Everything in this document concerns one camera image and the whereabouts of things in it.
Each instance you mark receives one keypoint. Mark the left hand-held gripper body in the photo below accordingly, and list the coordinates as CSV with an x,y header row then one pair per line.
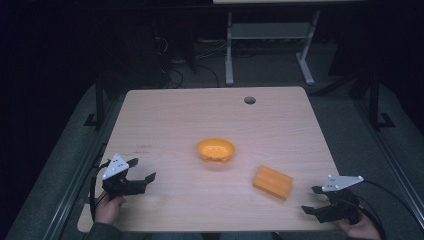
x,y
115,167

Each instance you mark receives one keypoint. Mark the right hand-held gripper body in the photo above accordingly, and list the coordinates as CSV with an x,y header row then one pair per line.
x,y
340,182

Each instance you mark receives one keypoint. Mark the person's left hand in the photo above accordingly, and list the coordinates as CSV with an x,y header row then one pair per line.
x,y
108,210

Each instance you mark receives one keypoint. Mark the person's right hand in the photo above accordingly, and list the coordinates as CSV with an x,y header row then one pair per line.
x,y
361,230

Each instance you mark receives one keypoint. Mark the orange rectangular block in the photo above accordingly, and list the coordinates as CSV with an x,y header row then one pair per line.
x,y
272,182

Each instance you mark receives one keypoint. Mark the black metal stand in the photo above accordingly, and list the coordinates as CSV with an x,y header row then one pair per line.
x,y
99,100
375,100

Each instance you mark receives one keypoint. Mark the orange plastic bowl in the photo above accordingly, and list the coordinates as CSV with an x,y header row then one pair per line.
x,y
215,150

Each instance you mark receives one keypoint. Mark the aluminium frame rail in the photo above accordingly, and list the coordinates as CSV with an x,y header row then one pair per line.
x,y
75,180
393,160

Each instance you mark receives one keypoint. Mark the white metal desk frame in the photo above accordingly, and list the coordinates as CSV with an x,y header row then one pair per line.
x,y
270,31

